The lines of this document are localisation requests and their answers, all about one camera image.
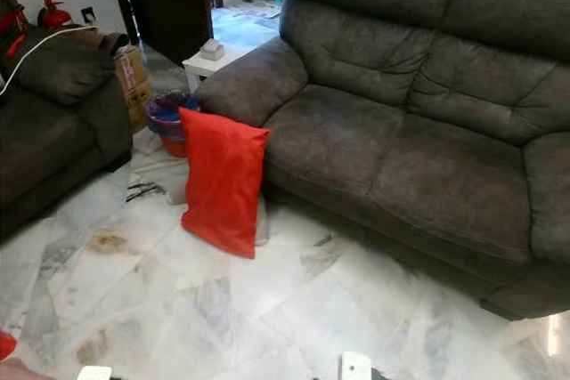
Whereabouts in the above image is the red fabric pillow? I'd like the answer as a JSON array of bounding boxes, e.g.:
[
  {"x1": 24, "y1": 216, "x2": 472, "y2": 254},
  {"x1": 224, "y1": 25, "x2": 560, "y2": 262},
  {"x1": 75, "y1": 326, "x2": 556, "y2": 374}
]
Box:
[{"x1": 180, "y1": 107, "x2": 273, "y2": 260}]

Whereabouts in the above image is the grey two-seat fabric sofa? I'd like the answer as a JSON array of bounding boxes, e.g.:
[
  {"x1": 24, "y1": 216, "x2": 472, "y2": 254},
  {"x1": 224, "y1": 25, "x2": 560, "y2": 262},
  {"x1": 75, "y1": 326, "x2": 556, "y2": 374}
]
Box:
[{"x1": 194, "y1": 0, "x2": 570, "y2": 320}]

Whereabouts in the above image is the brown cardboard box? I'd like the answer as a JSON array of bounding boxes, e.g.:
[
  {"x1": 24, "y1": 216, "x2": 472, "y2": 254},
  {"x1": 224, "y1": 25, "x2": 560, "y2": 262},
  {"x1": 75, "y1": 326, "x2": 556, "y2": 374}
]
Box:
[{"x1": 114, "y1": 42, "x2": 154, "y2": 134}]

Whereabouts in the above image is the red fire extinguisher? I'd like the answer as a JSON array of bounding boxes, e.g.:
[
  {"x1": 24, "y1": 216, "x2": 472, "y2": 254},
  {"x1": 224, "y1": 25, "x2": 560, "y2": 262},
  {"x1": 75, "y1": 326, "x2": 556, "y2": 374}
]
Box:
[{"x1": 37, "y1": 0, "x2": 72, "y2": 29}]

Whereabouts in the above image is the brown folded cloth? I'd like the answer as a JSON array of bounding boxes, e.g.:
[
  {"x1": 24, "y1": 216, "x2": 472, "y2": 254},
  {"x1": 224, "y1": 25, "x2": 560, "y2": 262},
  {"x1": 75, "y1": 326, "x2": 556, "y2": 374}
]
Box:
[{"x1": 85, "y1": 28, "x2": 133, "y2": 52}]

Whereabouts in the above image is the red bin with blue liner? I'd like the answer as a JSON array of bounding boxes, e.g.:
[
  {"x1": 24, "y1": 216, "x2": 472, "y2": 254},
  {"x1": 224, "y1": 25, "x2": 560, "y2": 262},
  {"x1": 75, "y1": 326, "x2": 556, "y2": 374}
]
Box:
[{"x1": 145, "y1": 91, "x2": 201, "y2": 159}]

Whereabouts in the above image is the red plastic stool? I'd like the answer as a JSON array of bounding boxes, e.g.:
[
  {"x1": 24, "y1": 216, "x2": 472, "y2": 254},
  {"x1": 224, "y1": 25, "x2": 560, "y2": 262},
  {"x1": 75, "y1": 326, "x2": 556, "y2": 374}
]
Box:
[{"x1": 0, "y1": 331, "x2": 19, "y2": 361}]

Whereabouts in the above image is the dark brown wooden door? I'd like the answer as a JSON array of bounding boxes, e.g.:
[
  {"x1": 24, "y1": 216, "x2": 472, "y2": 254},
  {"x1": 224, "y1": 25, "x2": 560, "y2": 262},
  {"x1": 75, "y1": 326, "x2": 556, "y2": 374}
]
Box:
[{"x1": 104, "y1": 0, "x2": 224, "y2": 68}]

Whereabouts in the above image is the white side table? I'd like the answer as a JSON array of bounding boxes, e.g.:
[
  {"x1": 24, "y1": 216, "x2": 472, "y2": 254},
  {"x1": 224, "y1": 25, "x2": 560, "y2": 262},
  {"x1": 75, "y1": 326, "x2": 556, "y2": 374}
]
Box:
[{"x1": 183, "y1": 37, "x2": 255, "y2": 94}]

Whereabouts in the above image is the small beige box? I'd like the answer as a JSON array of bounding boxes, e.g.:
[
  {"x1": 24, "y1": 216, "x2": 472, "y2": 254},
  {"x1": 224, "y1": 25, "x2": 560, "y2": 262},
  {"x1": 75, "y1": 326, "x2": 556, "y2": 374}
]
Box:
[{"x1": 199, "y1": 38, "x2": 225, "y2": 61}]

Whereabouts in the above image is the printed paper sheet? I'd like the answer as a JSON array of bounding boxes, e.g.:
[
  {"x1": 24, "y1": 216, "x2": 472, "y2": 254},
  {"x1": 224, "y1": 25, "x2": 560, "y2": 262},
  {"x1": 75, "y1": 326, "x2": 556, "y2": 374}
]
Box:
[{"x1": 227, "y1": 0, "x2": 281, "y2": 20}]

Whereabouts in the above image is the white power cable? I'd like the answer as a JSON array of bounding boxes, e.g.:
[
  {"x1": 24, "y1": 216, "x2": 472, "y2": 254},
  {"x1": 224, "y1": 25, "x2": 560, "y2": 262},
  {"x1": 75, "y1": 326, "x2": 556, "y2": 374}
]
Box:
[{"x1": 0, "y1": 26, "x2": 99, "y2": 96}]

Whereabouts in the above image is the red strap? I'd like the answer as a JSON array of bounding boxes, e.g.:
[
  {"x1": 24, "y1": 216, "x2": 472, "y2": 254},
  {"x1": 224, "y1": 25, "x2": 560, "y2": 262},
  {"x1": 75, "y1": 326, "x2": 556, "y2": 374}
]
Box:
[{"x1": 0, "y1": 8, "x2": 29, "y2": 59}]

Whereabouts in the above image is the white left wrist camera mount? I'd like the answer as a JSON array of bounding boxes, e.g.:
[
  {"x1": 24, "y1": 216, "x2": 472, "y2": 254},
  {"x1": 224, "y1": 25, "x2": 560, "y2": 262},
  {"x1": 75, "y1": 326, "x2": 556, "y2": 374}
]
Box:
[{"x1": 77, "y1": 365, "x2": 112, "y2": 380}]

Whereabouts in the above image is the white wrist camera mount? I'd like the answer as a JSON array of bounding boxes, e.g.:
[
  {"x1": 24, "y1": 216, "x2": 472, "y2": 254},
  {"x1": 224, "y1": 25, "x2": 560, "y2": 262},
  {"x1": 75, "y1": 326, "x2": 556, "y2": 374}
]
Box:
[
  {"x1": 77, "y1": 365, "x2": 112, "y2": 380},
  {"x1": 340, "y1": 351, "x2": 373, "y2": 380}
]

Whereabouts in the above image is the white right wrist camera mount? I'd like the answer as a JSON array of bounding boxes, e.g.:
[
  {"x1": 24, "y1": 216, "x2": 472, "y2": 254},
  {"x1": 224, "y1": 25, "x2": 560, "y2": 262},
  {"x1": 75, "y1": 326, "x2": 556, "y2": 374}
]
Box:
[{"x1": 340, "y1": 351, "x2": 373, "y2": 380}]

